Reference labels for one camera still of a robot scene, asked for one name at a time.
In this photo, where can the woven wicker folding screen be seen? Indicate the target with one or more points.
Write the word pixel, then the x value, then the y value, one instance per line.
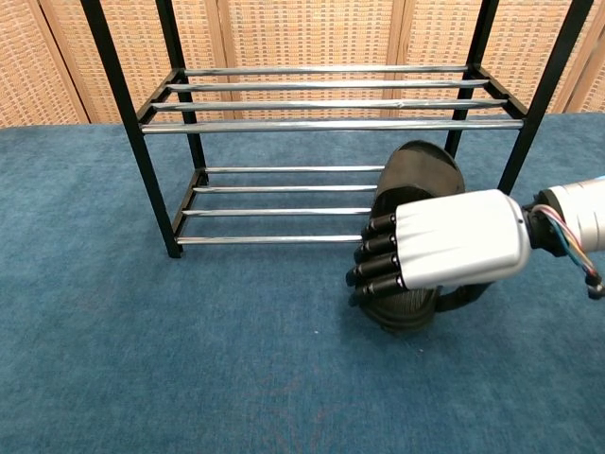
pixel 302 42

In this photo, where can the black metal shoe rack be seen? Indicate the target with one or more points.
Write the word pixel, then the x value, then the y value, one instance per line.
pixel 326 125

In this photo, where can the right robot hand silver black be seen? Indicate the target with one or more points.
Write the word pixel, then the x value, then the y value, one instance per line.
pixel 454 241

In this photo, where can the blue carpet mat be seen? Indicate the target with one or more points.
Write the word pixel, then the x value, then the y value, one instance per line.
pixel 189 331

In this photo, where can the black rubber slide sandal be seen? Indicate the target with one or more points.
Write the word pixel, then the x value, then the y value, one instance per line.
pixel 416 189

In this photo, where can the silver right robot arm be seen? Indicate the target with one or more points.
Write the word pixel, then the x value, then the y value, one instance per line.
pixel 574 213

